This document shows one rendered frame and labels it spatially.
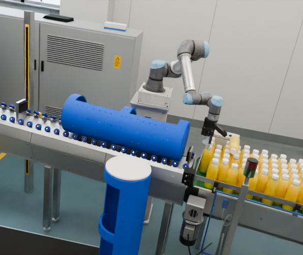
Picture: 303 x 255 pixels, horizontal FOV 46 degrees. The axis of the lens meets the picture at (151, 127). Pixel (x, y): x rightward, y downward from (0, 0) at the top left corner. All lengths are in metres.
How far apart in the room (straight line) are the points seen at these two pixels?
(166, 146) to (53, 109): 2.34
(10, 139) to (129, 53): 1.69
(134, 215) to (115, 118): 0.66
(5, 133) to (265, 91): 3.69
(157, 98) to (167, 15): 2.47
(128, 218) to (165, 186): 0.44
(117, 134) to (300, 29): 3.47
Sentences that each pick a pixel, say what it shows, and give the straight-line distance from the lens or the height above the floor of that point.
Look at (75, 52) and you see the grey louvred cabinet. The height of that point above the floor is 1.17.
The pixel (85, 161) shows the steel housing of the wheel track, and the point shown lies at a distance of 2.63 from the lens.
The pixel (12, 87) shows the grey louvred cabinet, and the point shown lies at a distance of 4.57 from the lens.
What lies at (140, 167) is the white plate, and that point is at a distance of 2.16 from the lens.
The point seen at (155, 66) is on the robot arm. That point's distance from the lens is 2.81.
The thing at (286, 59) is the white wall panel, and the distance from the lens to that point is 5.31.
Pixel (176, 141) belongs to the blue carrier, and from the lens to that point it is 2.31.
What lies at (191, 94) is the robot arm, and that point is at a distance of 2.33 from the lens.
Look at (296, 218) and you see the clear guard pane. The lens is 2.34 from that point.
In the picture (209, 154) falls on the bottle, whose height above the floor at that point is 1.05.
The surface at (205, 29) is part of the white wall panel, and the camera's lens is 5.11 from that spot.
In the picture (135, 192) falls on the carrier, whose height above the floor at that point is 0.95.
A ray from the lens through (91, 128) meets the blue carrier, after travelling 2.48.
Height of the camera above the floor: 2.13
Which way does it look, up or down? 24 degrees down
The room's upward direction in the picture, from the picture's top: 9 degrees clockwise
